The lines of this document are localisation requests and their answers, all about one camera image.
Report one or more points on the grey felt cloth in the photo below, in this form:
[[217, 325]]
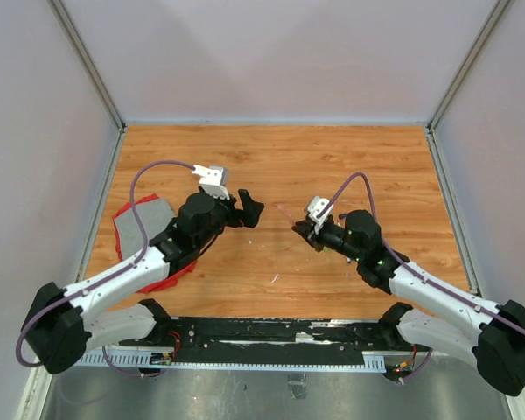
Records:
[[154, 212]]

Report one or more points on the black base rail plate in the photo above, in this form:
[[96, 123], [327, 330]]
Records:
[[272, 341]]

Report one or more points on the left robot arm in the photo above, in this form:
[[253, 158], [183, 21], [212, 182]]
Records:
[[64, 323]]

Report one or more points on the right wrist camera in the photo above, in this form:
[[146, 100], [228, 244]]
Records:
[[317, 212]]

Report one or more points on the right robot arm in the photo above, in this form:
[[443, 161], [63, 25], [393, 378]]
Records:
[[486, 335]]

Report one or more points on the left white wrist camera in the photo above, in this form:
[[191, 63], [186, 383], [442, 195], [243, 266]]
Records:
[[213, 180]]

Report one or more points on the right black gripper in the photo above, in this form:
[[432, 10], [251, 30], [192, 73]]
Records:
[[304, 228]]

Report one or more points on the red cloth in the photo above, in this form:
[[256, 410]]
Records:
[[168, 282]]

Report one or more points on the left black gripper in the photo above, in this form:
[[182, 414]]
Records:
[[251, 210]]

